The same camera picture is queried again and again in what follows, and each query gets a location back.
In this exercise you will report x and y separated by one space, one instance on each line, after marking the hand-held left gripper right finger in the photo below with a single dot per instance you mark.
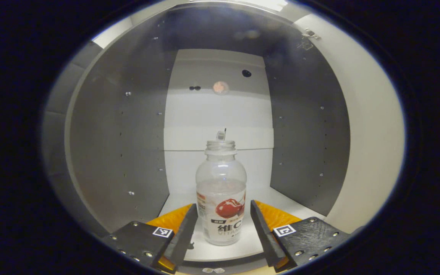
264 236

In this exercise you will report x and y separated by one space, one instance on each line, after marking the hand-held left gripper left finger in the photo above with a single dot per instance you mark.
185 236

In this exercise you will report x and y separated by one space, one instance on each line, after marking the clear bottle with cherry label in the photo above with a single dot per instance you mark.
220 191

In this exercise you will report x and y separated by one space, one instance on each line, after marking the dark grey cabinet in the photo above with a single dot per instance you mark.
128 133

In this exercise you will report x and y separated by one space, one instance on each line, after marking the white cabinet shelf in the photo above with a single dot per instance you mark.
281 198

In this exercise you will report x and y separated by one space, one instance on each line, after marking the metal door hinge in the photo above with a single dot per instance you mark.
311 38

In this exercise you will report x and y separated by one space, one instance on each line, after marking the large ceiling light panel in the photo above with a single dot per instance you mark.
266 4

